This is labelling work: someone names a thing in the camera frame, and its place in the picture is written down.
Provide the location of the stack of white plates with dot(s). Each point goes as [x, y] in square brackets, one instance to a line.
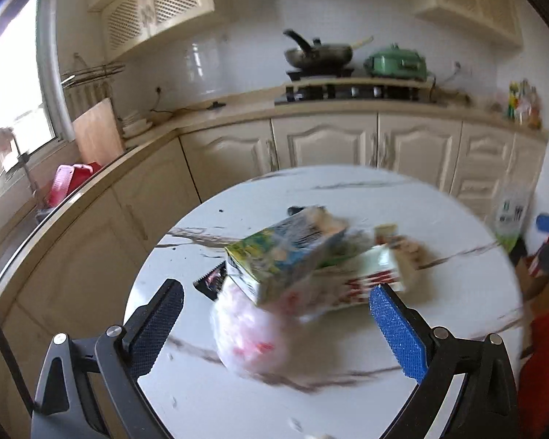
[136, 125]

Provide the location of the pink white plastic bag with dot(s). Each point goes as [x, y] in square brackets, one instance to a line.
[247, 334]

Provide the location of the cream kitchen base cabinets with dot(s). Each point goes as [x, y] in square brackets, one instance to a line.
[329, 141]

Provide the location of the white red carton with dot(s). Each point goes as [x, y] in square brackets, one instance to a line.
[377, 272]

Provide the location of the metal wall dish rack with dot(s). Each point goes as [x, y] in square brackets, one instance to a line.
[91, 73]

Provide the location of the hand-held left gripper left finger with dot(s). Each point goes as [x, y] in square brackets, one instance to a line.
[158, 329]

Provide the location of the small dark wrapper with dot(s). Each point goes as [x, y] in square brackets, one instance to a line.
[297, 211]

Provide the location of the steel sink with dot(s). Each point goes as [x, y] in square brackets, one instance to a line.
[9, 256]

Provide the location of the black snack wrapper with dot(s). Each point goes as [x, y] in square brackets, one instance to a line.
[212, 281]

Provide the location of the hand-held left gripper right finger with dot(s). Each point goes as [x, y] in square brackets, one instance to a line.
[395, 329]

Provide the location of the brown cardboard box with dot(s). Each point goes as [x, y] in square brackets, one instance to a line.
[530, 279]

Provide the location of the white green plastic bag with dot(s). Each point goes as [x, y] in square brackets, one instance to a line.
[512, 215]

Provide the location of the wooden spatula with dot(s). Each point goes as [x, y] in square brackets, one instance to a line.
[361, 42]

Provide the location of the kitchen faucet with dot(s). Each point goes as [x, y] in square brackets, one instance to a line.
[29, 178]

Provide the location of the green printed carton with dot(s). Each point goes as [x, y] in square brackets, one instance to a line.
[279, 256]

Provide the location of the brown bottle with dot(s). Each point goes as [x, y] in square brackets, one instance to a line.
[535, 109]

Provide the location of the green electric pot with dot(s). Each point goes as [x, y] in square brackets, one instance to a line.
[395, 64]

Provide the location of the kitchen window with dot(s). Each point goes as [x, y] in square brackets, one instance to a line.
[13, 87]

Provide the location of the cream lattice wall cabinet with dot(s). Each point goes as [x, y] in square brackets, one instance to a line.
[476, 0]
[164, 0]

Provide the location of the black frying pan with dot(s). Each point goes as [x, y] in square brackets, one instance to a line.
[318, 55]

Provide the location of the wooden cutting board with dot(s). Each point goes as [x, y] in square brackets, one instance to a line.
[98, 135]

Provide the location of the black gas stove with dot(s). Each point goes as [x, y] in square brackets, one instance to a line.
[347, 89]

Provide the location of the yellow green bottle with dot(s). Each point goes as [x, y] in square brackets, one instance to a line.
[514, 100]

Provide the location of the red object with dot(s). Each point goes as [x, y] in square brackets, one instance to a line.
[546, 366]

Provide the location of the round marble table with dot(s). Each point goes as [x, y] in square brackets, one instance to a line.
[439, 292]

